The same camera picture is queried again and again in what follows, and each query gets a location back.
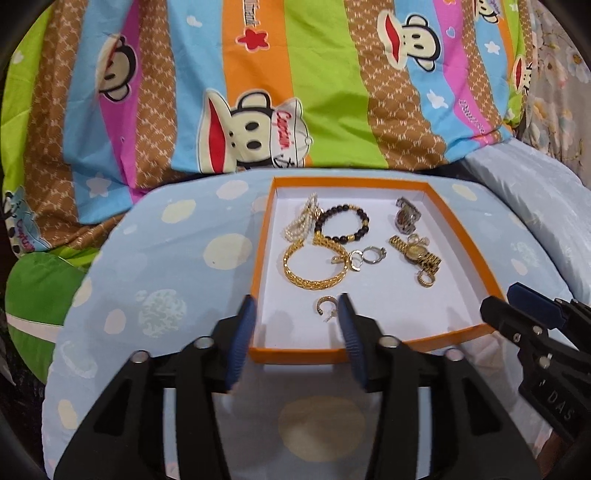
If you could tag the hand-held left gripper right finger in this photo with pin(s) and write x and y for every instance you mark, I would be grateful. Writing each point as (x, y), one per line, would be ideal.
(353, 344)

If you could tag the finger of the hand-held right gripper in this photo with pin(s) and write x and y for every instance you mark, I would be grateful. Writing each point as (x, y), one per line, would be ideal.
(505, 321)
(531, 302)

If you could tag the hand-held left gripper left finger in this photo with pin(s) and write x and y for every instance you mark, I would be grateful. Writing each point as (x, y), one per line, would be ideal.
(240, 344)

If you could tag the gold hoop earring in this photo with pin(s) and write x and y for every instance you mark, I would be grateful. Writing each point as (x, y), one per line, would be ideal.
(422, 281)
(319, 305)

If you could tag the orange cardboard box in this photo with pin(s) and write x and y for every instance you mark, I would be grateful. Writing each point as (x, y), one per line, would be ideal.
(415, 314)

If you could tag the gold woven bangle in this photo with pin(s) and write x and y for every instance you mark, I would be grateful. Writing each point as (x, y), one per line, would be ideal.
(304, 282)

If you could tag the gold wristwatch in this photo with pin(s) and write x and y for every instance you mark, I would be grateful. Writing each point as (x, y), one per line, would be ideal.
(413, 251)

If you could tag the pale blue quilt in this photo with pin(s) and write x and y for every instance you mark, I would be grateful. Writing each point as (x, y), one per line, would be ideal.
(531, 198)

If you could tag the light blue spotted cushion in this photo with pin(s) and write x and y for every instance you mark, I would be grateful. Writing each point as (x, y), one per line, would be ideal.
(152, 286)

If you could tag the silver loop earring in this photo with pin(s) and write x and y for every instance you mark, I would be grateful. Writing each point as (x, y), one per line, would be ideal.
(422, 240)

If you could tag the silver wristwatch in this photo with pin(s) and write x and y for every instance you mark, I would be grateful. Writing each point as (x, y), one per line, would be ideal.
(406, 214)

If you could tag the grey floral cloth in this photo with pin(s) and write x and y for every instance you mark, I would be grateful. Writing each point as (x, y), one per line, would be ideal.
(554, 92)

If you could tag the colourful printed blanket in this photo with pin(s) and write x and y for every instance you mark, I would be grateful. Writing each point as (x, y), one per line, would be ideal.
(323, 69)

